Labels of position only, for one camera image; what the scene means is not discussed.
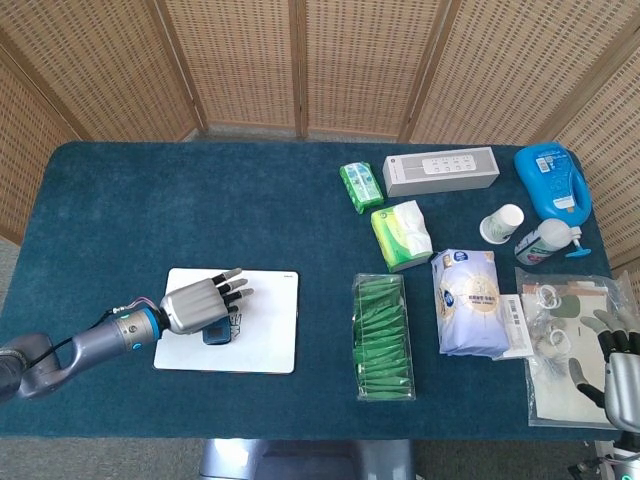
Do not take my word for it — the blue detergent bottle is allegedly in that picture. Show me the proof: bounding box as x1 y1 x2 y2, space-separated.
513 141 594 221

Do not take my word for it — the clear box of green sachets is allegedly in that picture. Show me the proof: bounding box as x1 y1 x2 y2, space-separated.
352 272 417 403

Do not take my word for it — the blue board eraser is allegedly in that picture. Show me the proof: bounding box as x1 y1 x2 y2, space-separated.
201 319 236 346

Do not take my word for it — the grey power strip box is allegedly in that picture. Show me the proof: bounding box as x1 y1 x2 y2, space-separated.
382 146 501 199

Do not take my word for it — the clear plastic bag with parts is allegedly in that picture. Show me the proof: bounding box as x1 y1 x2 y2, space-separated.
514 266 640 429

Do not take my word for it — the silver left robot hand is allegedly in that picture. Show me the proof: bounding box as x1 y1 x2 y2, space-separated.
159 268 255 335

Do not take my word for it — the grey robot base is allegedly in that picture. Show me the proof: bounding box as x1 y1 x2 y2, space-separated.
199 438 416 480

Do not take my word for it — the white blue tissue pack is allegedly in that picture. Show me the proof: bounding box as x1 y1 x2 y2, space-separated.
430 248 511 359

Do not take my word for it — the green wet wipes pack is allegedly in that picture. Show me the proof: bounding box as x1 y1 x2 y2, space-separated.
339 161 385 215

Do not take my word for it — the green yellow tissue pack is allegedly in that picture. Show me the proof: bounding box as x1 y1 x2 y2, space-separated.
370 199 434 274

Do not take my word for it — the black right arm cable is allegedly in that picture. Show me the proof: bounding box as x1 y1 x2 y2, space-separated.
568 452 619 476

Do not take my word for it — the white paper cup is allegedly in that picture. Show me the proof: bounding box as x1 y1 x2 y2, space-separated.
479 203 525 245

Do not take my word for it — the wicker folding screen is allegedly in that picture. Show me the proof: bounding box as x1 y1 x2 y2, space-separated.
0 0 640 271

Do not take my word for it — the blue table cloth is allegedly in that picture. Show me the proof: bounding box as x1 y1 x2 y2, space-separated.
0 140 626 442

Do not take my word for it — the white barcode box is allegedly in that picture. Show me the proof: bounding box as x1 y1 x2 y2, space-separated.
498 293 535 360

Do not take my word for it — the white writing board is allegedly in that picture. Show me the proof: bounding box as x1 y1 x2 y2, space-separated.
152 267 300 375

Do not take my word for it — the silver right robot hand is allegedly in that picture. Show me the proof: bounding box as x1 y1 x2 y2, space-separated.
568 307 640 431

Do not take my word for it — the white pump bottle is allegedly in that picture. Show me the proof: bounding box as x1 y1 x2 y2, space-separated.
514 217 595 267

